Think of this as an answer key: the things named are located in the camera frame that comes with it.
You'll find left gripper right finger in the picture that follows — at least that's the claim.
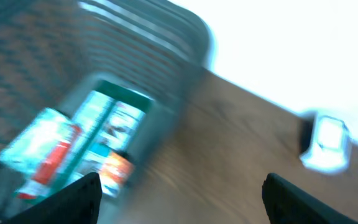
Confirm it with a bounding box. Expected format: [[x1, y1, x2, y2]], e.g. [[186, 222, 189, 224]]
[[262, 173, 357, 224]]

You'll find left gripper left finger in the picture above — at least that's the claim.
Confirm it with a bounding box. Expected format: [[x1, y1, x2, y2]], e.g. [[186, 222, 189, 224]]
[[2, 172, 102, 224]]

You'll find small orange box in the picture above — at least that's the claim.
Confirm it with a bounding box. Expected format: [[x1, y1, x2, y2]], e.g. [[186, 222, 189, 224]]
[[99, 152, 134, 197]]

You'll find teal white wipes packet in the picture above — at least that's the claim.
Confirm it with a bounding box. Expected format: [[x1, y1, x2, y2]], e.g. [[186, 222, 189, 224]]
[[0, 108, 73, 177]]

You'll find white barcode scanner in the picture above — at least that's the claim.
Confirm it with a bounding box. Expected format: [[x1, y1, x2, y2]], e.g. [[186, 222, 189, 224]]
[[299, 113, 351, 175]]

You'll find red snack packet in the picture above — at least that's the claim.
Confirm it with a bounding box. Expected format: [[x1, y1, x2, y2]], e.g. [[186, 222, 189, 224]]
[[17, 124, 82, 200]]

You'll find green 3M pouch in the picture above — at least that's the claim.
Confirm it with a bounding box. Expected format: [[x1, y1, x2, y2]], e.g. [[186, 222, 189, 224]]
[[68, 80, 154, 180]]

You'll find grey plastic mesh basket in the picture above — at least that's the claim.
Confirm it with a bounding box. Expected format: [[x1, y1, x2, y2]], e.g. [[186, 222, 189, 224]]
[[0, 1, 210, 222]]

